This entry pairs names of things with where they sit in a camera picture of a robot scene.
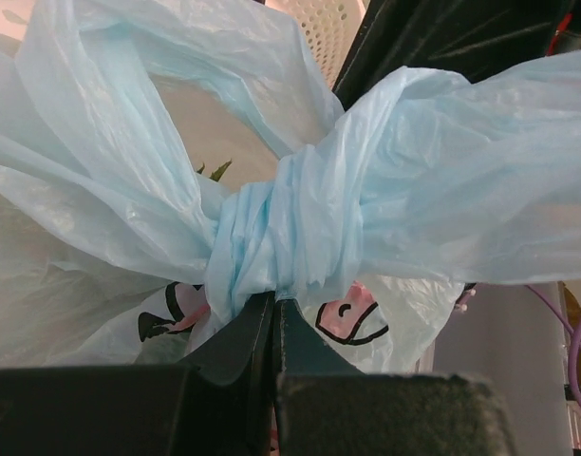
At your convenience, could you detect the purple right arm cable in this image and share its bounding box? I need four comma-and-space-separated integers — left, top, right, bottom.
522, 284, 581, 419

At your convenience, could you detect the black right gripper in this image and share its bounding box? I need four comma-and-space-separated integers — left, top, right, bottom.
333, 0, 581, 98

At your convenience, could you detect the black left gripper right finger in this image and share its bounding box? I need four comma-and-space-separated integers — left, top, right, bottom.
273, 300, 516, 455

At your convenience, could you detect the light blue plastic bag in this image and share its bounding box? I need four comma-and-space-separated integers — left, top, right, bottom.
0, 1, 581, 372

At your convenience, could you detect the white perforated plastic basket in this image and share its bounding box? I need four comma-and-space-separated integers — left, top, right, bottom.
264, 0, 368, 88

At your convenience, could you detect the orange fake pineapple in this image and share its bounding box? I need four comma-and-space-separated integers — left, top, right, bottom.
197, 160, 233, 182

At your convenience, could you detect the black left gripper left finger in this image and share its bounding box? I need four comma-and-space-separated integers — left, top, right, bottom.
0, 293, 274, 455

